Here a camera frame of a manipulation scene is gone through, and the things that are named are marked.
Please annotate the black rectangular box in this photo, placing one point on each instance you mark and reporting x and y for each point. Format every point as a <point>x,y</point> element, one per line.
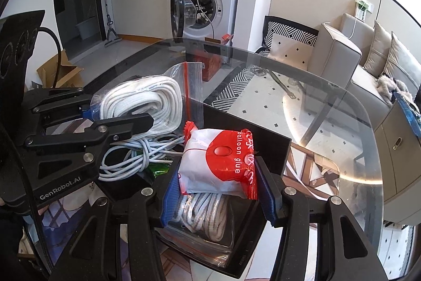
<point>230,123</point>

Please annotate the flat floor mop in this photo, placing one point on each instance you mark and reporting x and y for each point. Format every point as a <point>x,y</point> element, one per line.
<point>110,28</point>

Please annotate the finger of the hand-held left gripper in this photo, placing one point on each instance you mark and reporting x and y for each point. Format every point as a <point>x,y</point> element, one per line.
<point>115,128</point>
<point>56,97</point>

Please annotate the grey satin pillow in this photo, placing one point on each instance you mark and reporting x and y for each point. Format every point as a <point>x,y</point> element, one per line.
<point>401,60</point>
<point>378,50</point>

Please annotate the beige sideboard cabinet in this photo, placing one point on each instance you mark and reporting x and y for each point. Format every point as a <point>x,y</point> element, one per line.
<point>394,162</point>

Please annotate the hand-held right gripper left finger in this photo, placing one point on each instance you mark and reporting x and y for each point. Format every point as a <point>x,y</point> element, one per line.
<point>171,198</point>

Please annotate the grey furry cloth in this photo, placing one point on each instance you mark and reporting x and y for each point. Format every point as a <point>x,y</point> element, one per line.
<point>388,86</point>

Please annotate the beige sofa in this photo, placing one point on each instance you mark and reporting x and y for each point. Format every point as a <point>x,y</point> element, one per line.
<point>332,57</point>

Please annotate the bag of white shoelaces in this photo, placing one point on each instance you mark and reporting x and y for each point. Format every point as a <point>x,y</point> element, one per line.
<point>204,212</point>

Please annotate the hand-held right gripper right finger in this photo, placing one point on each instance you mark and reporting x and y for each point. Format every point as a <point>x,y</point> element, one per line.
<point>264,195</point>

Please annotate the green white medicine packet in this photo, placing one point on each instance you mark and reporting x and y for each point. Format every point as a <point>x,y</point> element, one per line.
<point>154,169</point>

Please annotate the printed table mat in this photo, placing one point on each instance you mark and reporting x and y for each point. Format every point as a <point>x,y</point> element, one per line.
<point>312,169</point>

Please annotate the blue plastic packet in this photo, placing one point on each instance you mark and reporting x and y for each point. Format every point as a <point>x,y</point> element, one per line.
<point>409,113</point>

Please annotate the white wall power strip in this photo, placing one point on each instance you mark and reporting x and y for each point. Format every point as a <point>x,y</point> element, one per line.
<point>363,7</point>

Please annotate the open cardboard box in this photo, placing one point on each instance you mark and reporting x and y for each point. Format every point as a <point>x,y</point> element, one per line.
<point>69,77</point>

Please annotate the person's left forearm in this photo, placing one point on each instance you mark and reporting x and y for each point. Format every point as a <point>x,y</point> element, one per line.
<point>10,244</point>

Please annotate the red cardboard box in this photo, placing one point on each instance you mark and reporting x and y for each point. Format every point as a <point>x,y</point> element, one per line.
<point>212,67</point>

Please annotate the grey bucket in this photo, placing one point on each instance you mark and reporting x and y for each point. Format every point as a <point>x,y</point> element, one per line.
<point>87,30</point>

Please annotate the black white striped rug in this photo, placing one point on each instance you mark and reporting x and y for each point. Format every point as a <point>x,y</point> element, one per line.
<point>233,90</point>

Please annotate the black white patterned chair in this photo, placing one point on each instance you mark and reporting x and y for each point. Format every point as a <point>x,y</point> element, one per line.
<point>286,30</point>

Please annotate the red white glue packet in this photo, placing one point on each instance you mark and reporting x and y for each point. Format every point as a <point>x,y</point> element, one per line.
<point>213,165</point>

